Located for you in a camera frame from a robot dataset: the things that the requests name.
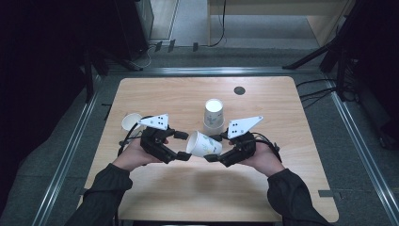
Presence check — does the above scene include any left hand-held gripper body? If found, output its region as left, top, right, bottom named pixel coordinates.
left=137, top=113, right=179, bottom=165

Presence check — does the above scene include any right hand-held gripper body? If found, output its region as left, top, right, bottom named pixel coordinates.
left=217, top=115, right=264, bottom=169

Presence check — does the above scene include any white floral paper cup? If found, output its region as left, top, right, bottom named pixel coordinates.
left=120, top=112, right=145, bottom=139
left=185, top=129, right=224, bottom=158
left=203, top=98, right=225, bottom=128
left=202, top=121, right=226, bottom=137

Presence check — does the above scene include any person's left hand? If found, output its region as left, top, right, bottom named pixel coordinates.
left=111, top=137, right=165, bottom=172

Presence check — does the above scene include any person's right hand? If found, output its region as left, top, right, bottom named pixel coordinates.
left=239, top=140, right=287, bottom=178

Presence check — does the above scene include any black metal stand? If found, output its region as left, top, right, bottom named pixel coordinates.
left=83, top=43, right=144, bottom=104

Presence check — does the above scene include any black cabinet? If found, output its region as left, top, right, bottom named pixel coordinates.
left=114, top=0, right=154, bottom=61

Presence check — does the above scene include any black tripod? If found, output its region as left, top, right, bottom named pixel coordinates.
left=281, top=0, right=399, bottom=102

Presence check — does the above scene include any light wooden shelf unit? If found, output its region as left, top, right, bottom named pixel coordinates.
left=206, top=0, right=357, bottom=48

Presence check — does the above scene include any dark curtain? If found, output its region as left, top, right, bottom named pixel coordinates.
left=353, top=0, right=399, bottom=126
left=0, top=0, right=118, bottom=202

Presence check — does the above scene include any left hand-held gripper black cable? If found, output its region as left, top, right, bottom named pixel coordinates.
left=117, top=115, right=155, bottom=158

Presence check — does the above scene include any hand-held gripper black cable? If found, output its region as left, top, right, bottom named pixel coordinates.
left=117, top=115, right=155, bottom=158
left=250, top=131, right=283, bottom=165

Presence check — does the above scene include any right hand-held gripper black cable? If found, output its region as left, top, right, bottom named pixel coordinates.
left=250, top=131, right=283, bottom=165

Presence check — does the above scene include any long metal floor rail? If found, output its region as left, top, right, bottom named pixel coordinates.
left=106, top=66, right=324, bottom=76
left=31, top=74, right=104, bottom=226
left=324, top=73, right=399, bottom=226

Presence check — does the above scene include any white floor cable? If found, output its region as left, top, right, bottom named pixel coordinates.
left=131, top=43, right=158, bottom=70

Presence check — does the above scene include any black floor cable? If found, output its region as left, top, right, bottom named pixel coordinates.
left=295, top=77, right=337, bottom=89
left=299, top=87, right=336, bottom=109

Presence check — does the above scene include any black hanging cable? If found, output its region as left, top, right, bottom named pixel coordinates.
left=208, top=0, right=228, bottom=48

